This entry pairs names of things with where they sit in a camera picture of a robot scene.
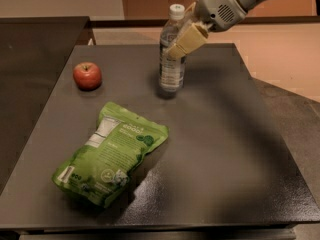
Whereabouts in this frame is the green snack pouch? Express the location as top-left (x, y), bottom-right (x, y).
top-left (52, 102), bottom-right (169, 208)

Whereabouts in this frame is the clear blue plastic water bottle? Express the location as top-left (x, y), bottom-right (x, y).
top-left (159, 4), bottom-right (186, 93)

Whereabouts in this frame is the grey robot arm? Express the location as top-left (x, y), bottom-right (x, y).
top-left (164, 0), bottom-right (265, 59)

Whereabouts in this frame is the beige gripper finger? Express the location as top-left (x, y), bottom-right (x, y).
top-left (164, 22), bottom-right (208, 59)
top-left (184, 2), bottom-right (196, 22)

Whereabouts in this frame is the red apple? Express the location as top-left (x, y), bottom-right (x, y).
top-left (73, 62), bottom-right (102, 91)

